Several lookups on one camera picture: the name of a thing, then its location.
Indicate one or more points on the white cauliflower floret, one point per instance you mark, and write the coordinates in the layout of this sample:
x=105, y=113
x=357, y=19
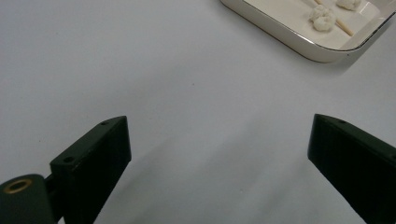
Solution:
x=349, y=3
x=322, y=18

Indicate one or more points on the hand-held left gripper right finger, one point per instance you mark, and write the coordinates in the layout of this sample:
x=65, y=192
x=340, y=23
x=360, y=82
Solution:
x=358, y=161

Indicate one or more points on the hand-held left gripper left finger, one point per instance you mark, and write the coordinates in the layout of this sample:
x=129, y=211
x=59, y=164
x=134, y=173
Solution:
x=93, y=161

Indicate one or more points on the white metal tray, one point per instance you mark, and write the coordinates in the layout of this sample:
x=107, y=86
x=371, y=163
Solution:
x=289, y=34

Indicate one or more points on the wooden skewer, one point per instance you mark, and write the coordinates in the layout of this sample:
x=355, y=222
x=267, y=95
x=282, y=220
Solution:
x=345, y=27

